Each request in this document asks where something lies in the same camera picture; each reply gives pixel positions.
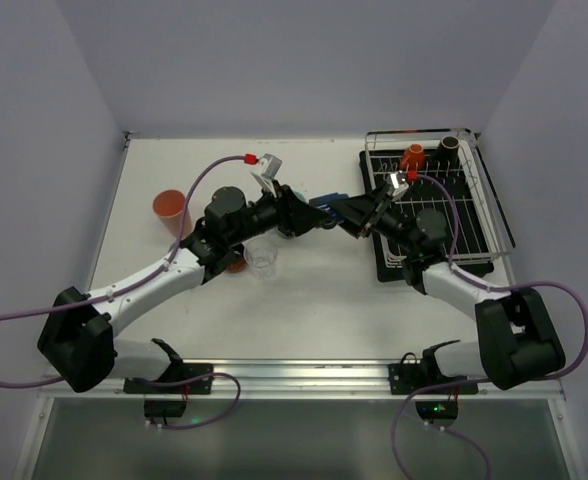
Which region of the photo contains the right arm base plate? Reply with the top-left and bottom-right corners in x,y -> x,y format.
387,349 -> 479,396

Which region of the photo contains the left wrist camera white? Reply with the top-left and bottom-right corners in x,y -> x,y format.
243,154 -> 282,193

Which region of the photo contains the blue cup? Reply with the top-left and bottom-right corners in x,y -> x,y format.
308,192 -> 349,230

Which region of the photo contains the orange cup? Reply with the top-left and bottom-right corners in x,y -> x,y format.
400,144 -> 427,170

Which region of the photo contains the black cup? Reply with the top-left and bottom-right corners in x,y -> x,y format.
433,135 -> 460,164

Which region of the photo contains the aluminium mounting rail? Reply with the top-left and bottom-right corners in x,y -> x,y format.
38,359 -> 564,400

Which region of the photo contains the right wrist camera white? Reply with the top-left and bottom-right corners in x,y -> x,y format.
386,170 -> 419,201

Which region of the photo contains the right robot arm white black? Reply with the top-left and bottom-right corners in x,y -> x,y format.
330,193 -> 566,390

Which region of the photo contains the black drip tray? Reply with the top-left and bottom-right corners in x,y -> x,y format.
359,147 -> 495,283

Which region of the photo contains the wire dish rack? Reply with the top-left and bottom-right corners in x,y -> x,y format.
360,128 -> 515,266

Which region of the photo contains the red glazed round cup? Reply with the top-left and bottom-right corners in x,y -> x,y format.
226,258 -> 247,274

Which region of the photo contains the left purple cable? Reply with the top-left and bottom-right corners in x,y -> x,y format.
0,154 -> 243,431

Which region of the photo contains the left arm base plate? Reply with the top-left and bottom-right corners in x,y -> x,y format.
123,363 -> 214,395

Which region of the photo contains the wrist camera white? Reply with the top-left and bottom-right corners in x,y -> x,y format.
243,154 -> 282,193
386,170 -> 419,201

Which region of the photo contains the clear glass cup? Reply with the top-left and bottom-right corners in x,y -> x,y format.
244,238 -> 278,280

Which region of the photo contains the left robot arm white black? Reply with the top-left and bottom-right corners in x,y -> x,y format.
37,185 -> 330,393

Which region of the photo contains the pink plastic cup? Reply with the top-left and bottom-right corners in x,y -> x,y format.
152,189 -> 192,239

